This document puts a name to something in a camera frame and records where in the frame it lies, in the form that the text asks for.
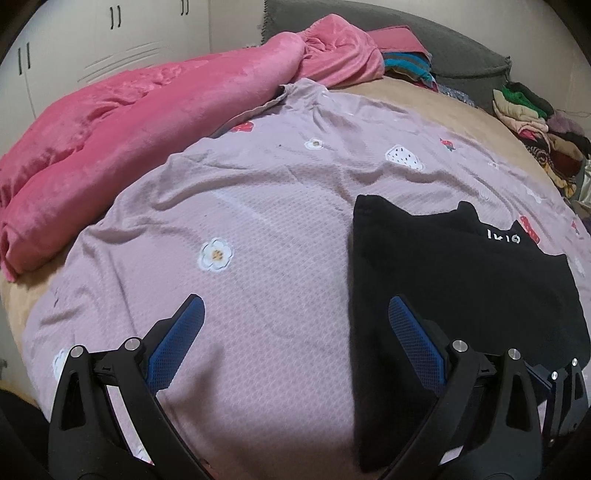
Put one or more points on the dark pink cloth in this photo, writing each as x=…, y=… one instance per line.
x=397, y=39

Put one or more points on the pink fleece blanket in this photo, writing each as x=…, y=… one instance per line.
x=115, y=124

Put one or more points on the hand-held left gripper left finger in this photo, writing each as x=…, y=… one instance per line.
x=178, y=341

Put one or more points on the lilac printed bed cover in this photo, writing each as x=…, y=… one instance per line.
x=277, y=207

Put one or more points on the black garment with orange trim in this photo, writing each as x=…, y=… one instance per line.
x=438, y=258

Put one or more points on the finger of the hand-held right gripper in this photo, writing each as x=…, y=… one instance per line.
x=561, y=401

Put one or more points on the pile of mixed clothes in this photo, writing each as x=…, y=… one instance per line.
x=531, y=120

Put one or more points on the beige bed sheet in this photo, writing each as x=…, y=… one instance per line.
x=461, y=110

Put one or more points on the white wardrobe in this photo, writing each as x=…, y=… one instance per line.
x=138, y=37

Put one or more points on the teal striped cloth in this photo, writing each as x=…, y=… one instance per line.
x=408, y=67

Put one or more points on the grey cushion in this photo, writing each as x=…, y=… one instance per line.
x=438, y=46

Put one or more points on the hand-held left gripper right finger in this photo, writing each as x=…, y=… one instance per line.
x=415, y=341

